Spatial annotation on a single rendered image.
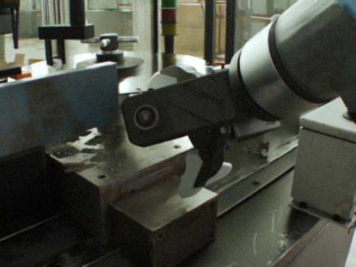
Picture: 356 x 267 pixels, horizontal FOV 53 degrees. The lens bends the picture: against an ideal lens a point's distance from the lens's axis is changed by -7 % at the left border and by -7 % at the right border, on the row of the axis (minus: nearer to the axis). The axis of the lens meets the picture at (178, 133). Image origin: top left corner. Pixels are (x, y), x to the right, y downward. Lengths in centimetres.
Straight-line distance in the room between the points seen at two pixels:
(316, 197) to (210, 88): 32
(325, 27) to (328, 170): 36
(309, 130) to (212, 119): 26
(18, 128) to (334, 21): 27
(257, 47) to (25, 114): 21
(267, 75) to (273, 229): 33
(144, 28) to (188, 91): 90
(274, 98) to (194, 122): 8
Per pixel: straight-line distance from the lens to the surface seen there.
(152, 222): 44
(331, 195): 58
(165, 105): 33
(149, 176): 51
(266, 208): 61
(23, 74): 53
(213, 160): 38
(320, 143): 56
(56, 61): 58
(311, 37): 25
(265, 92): 29
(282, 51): 26
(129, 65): 58
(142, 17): 123
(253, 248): 52
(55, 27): 56
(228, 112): 33
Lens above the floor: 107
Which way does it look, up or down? 21 degrees down
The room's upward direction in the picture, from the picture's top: straight up
